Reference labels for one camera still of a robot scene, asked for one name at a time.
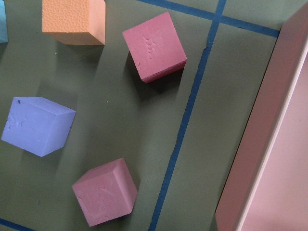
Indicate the dark red foam block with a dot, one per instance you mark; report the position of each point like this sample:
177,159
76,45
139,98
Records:
155,48

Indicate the orange foam block right group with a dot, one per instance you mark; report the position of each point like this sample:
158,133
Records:
75,22

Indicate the red foam block near tray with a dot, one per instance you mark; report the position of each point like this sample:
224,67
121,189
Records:
106,192

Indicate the purple foam block right group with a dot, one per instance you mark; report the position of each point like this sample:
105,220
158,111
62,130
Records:
37,125

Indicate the pink plastic tray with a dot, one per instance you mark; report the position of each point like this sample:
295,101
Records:
267,186

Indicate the light blue foam block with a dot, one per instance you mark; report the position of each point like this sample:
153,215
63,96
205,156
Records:
3,23

